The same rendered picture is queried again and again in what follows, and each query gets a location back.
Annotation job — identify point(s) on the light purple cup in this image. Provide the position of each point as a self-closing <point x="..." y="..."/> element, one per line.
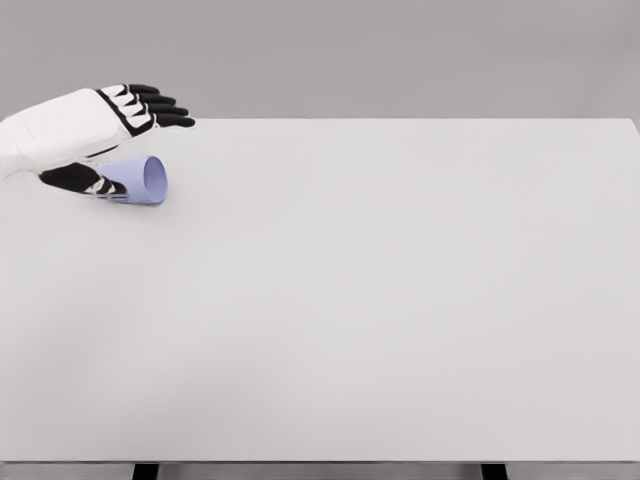
<point x="135" y="181"/>

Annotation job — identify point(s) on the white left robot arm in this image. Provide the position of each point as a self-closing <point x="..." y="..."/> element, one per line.
<point x="10" y="150"/>

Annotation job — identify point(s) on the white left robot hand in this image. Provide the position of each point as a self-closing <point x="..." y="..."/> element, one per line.
<point x="75" y="125"/>

